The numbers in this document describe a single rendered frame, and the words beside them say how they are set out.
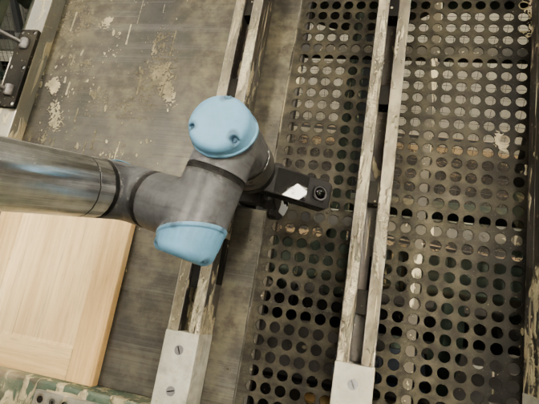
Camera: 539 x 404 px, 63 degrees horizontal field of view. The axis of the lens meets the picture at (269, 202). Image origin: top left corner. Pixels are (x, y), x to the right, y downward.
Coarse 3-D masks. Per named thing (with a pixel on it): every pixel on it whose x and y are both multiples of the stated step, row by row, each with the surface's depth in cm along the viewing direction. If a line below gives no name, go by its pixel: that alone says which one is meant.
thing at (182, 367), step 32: (256, 0) 90; (256, 32) 88; (224, 64) 87; (256, 64) 89; (256, 96) 91; (224, 256) 82; (192, 288) 79; (192, 320) 75; (192, 352) 73; (160, 384) 73; (192, 384) 73
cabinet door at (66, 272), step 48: (0, 240) 93; (48, 240) 91; (96, 240) 89; (0, 288) 90; (48, 288) 88; (96, 288) 86; (0, 336) 87; (48, 336) 85; (96, 336) 83; (96, 384) 82
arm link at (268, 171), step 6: (270, 156) 60; (270, 162) 60; (270, 168) 60; (264, 174) 59; (270, 174) 61; (252, 180) 59; (258, 180) 60; (264, 180) 61; (246, 186) 60; (252, 186) 60; (258, 186) 61
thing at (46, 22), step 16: (48, 0) 106; (64, 0) 110; (32, 16) 106; (48, 16) 105; (48, 32) 106; (48, 48) 106; (32, 64) 102; (32, 80) 102; (32, 96) 103; (0, 112) 100; (16, 112) 99; (0, 128) 98; (16, 128) 99
